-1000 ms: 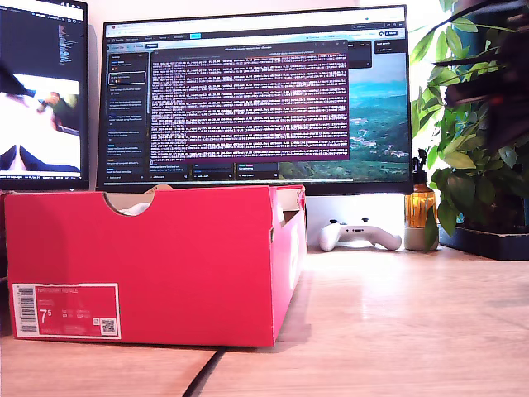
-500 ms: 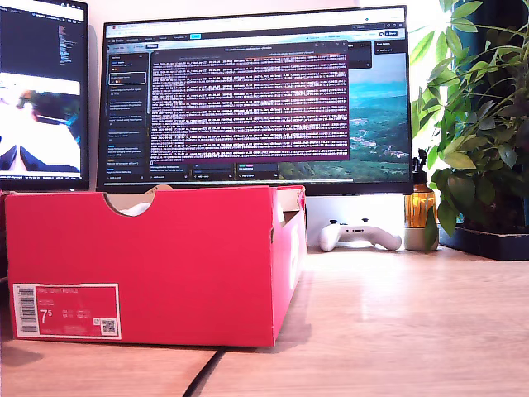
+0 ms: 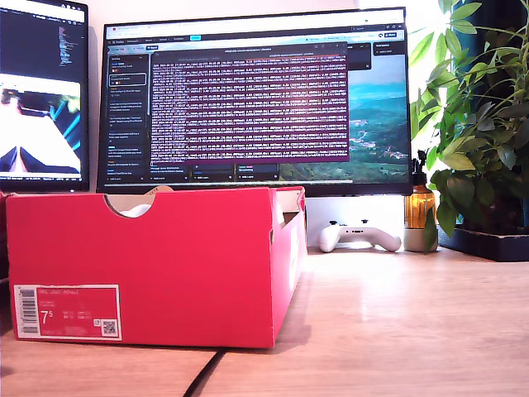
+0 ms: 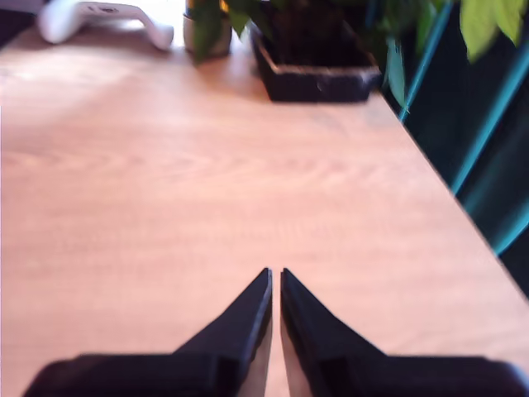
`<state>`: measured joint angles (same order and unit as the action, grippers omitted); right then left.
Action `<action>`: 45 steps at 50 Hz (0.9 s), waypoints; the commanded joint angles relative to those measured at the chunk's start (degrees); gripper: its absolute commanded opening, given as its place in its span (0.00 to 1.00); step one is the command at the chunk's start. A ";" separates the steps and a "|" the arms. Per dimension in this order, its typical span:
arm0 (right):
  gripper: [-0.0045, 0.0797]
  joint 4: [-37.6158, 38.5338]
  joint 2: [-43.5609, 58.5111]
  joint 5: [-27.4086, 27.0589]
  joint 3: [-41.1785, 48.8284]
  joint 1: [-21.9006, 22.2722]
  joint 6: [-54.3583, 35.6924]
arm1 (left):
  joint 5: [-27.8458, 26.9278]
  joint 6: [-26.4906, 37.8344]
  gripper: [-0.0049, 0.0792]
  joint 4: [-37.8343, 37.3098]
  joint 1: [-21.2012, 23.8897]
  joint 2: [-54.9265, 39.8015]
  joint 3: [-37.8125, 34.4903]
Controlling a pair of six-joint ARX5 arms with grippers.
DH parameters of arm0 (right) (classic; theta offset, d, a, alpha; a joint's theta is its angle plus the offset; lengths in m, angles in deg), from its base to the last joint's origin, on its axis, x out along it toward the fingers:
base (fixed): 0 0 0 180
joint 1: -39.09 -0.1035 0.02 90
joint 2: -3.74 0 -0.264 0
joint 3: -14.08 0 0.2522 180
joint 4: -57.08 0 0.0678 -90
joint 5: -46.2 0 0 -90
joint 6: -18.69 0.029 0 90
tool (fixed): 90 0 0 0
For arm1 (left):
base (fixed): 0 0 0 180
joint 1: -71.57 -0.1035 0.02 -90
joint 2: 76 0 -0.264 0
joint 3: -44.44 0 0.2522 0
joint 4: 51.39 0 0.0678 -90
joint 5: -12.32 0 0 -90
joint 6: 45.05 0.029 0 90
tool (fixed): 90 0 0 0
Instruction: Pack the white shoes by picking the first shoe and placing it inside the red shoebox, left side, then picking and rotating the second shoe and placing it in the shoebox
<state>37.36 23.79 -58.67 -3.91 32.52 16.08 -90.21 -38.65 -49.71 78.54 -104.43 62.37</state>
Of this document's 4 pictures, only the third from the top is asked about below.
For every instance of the red cardboard shoebox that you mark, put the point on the red cardboard shoebox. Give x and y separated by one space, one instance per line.
165 269

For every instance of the amber pump bottle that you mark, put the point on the amber pump bottle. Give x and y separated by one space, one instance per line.
418 202

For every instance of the green leafy houseplant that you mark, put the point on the green leafy houseplant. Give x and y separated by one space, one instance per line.
483 124

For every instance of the large black computer monitor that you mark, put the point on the large black computer monitor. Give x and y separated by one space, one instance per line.
248 103

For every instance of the white game controller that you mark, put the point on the white game controller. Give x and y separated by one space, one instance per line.
355 235

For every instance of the small black computer monitor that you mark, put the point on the small black computer monitor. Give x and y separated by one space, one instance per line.
41 49

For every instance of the dark planter tray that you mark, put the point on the dark planter tray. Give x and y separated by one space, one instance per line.
487 246

